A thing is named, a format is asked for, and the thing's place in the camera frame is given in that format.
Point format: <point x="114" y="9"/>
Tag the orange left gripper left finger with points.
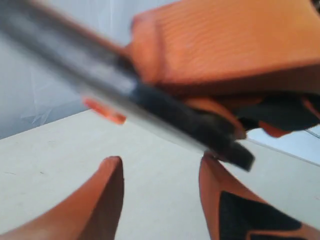
<point x="92" y="212"/>

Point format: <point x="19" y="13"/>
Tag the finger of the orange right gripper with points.
<point x="231" y="117"/>
<point x="226" y="47"/>

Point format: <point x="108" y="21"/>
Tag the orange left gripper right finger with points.
<point x="233" y="212"/>

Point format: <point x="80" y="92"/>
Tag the blue-grey backdrop cloth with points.
<point x="31" y="95"/>

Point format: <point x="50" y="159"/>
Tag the dark transparent lunch box lid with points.
<point x="94" y="68"/>

